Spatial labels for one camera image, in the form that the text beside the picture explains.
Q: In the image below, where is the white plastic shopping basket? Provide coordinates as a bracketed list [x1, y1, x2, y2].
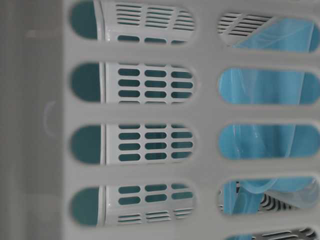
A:
[0, 0, 320, 240]

